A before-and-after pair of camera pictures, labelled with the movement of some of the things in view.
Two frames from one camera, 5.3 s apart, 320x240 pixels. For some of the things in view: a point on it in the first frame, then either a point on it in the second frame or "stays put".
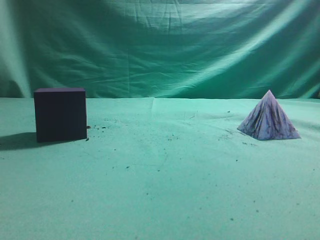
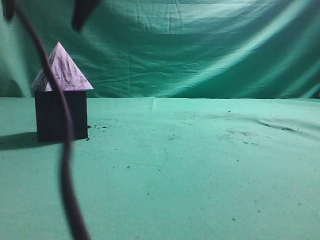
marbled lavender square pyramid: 266,120 to 68,76
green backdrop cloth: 161,49 stays put
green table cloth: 161,168 stays put
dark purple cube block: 61,114 stays put
